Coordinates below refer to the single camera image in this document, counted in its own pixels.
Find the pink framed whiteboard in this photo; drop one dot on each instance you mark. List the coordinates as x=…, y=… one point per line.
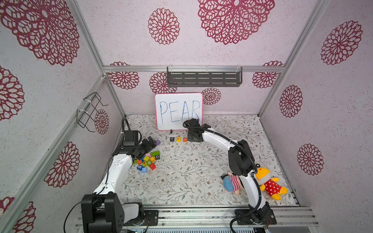
x=174, y=109

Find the black wire wall rack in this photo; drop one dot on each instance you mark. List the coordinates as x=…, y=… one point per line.
x=93, y=117

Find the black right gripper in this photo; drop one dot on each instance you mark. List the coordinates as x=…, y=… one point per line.
x=196, y=136

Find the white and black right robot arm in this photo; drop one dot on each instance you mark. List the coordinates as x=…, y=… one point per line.
x=240, y=160

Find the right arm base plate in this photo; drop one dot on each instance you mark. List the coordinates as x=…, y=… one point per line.
x=264, y=216

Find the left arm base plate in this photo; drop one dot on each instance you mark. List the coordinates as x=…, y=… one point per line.
x=150, y=217

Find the yellow plush toy red dress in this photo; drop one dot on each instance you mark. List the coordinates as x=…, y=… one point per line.
x=269, y=184

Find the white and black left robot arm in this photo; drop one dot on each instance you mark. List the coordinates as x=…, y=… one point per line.
x=102, y=211

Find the striped plush doll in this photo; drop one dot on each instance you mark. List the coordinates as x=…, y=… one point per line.
x=232, y=183

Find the dark grey wall shelf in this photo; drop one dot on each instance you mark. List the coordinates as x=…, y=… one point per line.
x=203, y=79

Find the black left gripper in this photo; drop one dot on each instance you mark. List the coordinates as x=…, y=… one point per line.
x=149, y=146

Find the long green block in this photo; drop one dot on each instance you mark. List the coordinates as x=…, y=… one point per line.
x=155, y=153

